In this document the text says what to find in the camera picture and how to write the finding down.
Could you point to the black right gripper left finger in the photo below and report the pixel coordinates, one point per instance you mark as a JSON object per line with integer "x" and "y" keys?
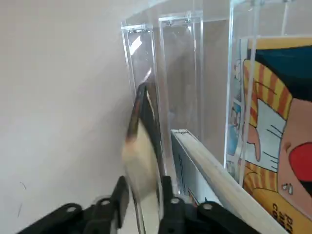
{"x": 97, "y": 219}

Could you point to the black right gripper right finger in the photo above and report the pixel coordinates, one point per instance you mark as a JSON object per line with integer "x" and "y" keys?
{"x": 180, "y": 219}

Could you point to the dark cover book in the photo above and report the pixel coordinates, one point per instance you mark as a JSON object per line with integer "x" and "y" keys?
{"x": 141, "y": 158}

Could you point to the cartoon comic book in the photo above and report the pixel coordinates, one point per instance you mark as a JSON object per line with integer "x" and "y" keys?
{"x": 273, "y": 122}

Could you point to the clear acrylic storage rack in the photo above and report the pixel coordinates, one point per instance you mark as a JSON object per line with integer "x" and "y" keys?
{"x": 180, "y": 73}

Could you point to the blue white booklet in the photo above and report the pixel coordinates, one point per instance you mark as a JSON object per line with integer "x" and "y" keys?
{"x": 214, "y": 170}

